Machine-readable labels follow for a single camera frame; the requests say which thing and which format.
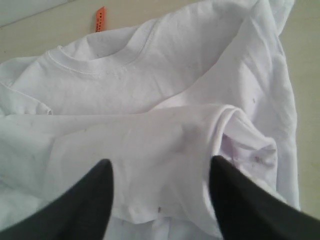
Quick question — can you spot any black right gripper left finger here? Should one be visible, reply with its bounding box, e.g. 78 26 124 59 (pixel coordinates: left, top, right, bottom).
0 159 114 240

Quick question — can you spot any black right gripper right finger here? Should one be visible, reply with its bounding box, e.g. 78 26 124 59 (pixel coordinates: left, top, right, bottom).
211 155 320 240

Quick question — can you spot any white t-shirt red logo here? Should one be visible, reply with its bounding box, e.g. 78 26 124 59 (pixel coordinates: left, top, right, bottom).
0 0 300 240

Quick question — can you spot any small orange tag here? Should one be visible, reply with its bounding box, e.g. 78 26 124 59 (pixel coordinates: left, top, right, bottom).
95 6 107 33

